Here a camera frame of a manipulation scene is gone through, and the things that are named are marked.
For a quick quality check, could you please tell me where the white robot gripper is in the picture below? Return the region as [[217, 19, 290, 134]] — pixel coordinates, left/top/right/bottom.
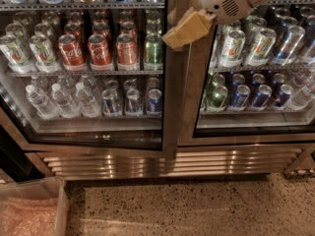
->
[[162, 0, 253, 49]]

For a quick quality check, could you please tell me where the glass fridge door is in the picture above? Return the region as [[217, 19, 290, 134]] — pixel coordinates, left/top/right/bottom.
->
[[0, 0, 188, 157], [179, 0, 315, 147]]

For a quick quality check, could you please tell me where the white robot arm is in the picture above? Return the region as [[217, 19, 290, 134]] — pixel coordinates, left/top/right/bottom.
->
[[162, 0, 274, 49]]

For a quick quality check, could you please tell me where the right fridge left 7up can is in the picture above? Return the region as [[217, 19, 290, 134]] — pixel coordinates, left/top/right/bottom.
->
[[219, 29, 245, 68]]

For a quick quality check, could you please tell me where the fridge 7up can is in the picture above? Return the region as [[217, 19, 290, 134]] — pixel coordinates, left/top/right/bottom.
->
[[219, 29, 245, 68], [244, 28, 277, 67]]

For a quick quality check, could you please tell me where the right fridge green can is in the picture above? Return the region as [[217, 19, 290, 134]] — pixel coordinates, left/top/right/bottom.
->
[[207, 86, 228, 112]]

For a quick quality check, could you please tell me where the right fridge silver blue can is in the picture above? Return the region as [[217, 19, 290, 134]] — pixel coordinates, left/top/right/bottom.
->
[[271, 26, 305, 66]]

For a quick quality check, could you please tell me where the right fridge water bottle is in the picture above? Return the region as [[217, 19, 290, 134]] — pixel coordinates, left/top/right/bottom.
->
[[288, 80, 315, 110]]

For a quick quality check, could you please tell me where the steel fridge bottom grille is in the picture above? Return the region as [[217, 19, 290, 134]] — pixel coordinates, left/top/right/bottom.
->
[[27, 143, 314, 181]]

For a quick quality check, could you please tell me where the front green soda can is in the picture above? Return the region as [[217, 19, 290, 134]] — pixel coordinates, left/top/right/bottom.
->
[[144, 33, 163, 70]]

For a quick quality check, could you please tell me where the front right red cola can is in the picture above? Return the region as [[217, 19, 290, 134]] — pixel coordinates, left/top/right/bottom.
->
[[116, 33, 139, 71]]

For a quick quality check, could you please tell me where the red cola can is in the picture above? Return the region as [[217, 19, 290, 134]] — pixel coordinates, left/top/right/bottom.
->
[[58, 34, 87, 72], [88, 33, 114, 72], [116, 33, 139, 71]]

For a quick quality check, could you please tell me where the blue energy drink can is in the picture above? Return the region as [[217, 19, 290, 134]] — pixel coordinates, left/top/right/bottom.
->
[[147, 88, 161, 115]]

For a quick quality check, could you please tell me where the middle energy drink can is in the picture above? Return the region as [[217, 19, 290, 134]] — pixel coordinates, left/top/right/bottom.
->
[[125, 88, 143, 116]]

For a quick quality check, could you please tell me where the front middle red cola can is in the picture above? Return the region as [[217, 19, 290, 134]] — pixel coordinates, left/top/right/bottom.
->
[[88, 33, 114, 72]]

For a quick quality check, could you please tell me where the left energy drink can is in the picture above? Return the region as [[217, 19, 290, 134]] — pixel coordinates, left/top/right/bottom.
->
[[101, 89, 122, 117]]

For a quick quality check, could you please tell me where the front left red cola can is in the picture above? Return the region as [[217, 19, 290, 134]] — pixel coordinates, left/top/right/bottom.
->
[[58, 34, 87, 72]]

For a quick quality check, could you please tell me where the middle water bottle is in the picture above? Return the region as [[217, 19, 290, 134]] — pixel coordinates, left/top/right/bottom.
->
[[51, 84, 81, 118]]

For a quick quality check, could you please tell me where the left water bottle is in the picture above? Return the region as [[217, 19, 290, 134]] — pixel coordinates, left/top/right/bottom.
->
[[26, 85, 59, 120]]

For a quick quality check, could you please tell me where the front left 7up can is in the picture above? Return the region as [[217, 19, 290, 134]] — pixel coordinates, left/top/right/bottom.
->
[[0, 35, 33, 74]]

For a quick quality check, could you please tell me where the clear plastic storage bin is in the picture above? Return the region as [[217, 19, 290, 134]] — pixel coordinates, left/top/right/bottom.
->
[[0, 177, 70, 236]]

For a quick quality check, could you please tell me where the pink bubble wrap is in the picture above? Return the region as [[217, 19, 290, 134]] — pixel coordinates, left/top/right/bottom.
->
[[0, 198, 58, 236]]

